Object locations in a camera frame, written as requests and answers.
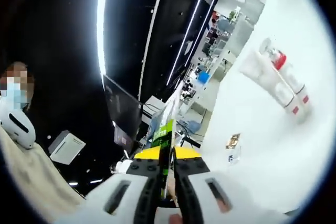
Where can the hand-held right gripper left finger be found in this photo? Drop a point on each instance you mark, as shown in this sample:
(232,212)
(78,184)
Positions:
(141,187)

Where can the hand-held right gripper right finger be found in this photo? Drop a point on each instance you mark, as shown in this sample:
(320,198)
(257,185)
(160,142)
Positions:
(194,182)

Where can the black green sachet packet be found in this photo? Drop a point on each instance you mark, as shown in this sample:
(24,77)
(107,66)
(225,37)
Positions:
(164,134)

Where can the white skincare tube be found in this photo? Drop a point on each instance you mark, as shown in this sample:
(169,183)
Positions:
(254,69)

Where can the white skincare bottle red band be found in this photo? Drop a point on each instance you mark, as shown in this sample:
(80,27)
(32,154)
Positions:
(290,77)

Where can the blue storage box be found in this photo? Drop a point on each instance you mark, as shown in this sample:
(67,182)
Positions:
(204,78)

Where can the person's right hand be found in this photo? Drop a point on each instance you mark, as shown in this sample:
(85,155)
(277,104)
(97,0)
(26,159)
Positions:
(175,218)

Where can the white sachet with blue print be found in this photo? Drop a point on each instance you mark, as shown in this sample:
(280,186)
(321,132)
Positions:
(234,155)

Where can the blue water jug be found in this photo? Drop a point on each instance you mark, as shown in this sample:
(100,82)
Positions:
(193,126)

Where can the gold foil sachet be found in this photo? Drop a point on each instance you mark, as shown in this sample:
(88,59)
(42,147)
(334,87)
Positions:
(233,140)

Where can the dark monitor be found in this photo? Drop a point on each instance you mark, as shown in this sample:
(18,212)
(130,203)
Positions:
(123,106)

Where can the white box unit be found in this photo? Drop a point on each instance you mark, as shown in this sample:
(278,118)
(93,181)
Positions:
(67,147)

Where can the person's beige top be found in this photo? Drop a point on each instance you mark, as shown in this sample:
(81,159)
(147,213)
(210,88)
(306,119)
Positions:
(34,176)

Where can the white chest-worn device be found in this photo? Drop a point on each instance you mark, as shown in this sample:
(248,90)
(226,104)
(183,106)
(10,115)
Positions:
(18,129)

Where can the curved ceiling light strip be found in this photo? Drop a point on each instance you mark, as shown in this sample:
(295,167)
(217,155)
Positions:
(103,24)

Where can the small distant green plant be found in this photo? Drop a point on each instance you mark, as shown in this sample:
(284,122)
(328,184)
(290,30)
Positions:
(235,14)

